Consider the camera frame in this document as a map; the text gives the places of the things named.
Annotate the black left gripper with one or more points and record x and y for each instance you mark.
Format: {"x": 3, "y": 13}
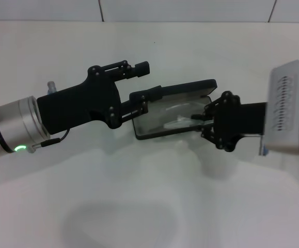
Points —
{"x": 77, "y": 108}

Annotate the black glasses case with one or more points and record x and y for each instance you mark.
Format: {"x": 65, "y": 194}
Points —
{"x": 190, "y": 87}

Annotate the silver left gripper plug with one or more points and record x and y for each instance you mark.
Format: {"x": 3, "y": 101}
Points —
{"x": 52, "y": 87}

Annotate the clear white glasses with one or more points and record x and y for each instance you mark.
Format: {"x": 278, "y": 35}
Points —
{"x": 175, "y": 124}

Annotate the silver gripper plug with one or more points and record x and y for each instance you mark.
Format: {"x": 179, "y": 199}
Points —
{"x": 52, "y": 87}
{"x": 263, "y": 150}

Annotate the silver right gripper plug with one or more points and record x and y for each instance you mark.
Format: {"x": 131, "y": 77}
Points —
{"x": 263, "y": 150}

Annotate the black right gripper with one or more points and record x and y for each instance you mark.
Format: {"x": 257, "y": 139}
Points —
{"x": 242, "y": 120}

